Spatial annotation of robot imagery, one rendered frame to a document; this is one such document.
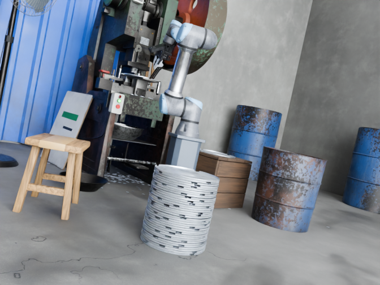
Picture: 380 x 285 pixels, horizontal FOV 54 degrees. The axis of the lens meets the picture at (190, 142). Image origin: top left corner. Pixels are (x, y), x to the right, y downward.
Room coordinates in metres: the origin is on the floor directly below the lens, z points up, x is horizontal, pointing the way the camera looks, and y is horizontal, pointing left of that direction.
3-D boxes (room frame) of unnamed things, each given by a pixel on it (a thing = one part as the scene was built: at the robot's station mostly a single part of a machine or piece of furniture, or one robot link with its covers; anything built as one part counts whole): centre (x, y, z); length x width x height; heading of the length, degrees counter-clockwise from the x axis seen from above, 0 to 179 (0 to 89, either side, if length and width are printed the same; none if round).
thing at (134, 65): (2.94, 0.55, 0.86); 0.20 x 0.16 x 0.05; 127
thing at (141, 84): (2.79, 0.44, 0.72); 0.25 x 0.14 x 0.14; 37
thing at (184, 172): (1.63, -0.02, 0.32); 0.29 x 0.29 x 0.01
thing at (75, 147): (1.78, 0.60, 0.16); 0.34 x 0.24 x 0.34; 9
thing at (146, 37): (2.90, 0.52, 1.04); 0.17 x 0.15 x 0.30; 37
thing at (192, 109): (2.30, 0.03, 0.62); 0.13 x 0.12 x 0.14; 108
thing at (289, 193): (2.49, -0.70, 0.24); 0.42 x 0.42 x 0.48
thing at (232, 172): (2.74, -0.20, 0.18); 0.40 x 0.38 x 0.35; 44
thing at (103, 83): (2.56, 0.65, 0.62); 0.10 x 0.06 x 0.20; 127
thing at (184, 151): (2.30, 0.03, 0.23); 0.19 x 0.19 x 0.45; 21
